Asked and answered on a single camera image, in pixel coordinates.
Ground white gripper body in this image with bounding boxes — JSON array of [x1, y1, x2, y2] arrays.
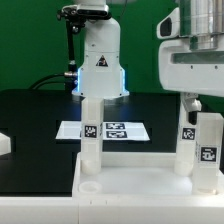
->
[[158, 35, 224, 97]]

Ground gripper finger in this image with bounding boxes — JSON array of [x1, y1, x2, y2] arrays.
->
[[180, 92, 202, 125]]

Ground white desk top tray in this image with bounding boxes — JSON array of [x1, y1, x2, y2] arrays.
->
[[72, 152, 224, 204]]

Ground white marker sheet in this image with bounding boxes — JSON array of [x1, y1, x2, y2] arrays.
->
[[56, 121, 150, 141]]

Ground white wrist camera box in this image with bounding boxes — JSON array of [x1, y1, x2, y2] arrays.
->
[[156, 7, 180, 40]]

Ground black camera stand pole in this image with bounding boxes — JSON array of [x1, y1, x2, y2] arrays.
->
[[66, 21, 78, 89]]

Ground black camera on stand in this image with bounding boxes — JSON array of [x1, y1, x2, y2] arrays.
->
[[57, 4, 111, 20]]

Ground black cable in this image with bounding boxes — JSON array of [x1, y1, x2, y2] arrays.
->
[[29, 73, 78, 91]]

